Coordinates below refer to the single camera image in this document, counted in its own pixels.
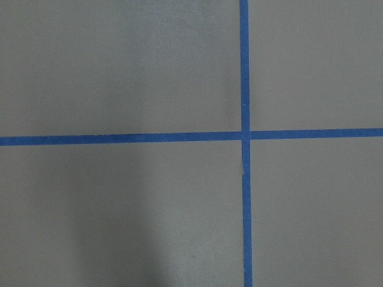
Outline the brown paper table cover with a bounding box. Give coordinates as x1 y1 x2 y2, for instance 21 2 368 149
1 1 382 286

